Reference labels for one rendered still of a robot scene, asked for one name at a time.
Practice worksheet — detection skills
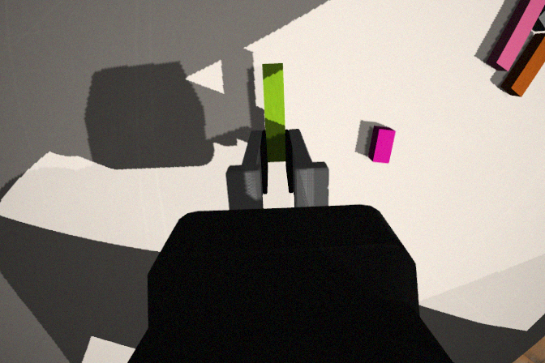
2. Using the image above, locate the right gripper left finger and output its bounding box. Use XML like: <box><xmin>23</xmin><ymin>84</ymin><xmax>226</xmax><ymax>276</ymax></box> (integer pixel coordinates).
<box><xmin>225</xmin><ymin>130</ymin><xmax>268</xmax><ymax>210</ymax></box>

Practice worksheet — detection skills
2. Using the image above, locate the orange rod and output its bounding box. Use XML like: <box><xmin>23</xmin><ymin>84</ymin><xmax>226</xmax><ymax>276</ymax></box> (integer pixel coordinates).
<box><xmin>501</xmin><ymin>33</ymin><xmax>545</xmax><ymax>97</ymax></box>

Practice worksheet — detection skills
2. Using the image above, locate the pink rod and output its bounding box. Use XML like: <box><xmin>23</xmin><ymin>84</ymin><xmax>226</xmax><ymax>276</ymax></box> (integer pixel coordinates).
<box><xmin>486</xmin><ymin>0</ymin><xmax>545</xmax><ymax>71</ymax></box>

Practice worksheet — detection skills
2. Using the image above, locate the magenta rectangular block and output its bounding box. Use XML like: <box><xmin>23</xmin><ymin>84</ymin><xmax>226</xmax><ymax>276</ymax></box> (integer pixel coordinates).
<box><xmin>368</xmin><ymin>126</ymin><xmax>396</xmax><ymax>164</ymax></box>

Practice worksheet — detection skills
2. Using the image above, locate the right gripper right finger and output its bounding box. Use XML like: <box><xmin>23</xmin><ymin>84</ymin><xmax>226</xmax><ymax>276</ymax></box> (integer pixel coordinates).
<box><xmin>285</xmin><ymin>129</ymin><xmax>329</xmax><ymax>207</ymax></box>

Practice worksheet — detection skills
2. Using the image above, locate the grey rod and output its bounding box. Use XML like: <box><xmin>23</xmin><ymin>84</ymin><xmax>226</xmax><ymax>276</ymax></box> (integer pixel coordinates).
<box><xmin>533</xmin><ymin>5</ymin><xmax>545</xmax><ymax>32</ymax></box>

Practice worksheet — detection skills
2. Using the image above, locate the lime green rod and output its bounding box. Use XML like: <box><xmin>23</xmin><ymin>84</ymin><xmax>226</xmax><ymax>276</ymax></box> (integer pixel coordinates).
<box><xmin>262</xmin><ymin>63</ymin><xmax>286</xmax><ymax>162</ymax></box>

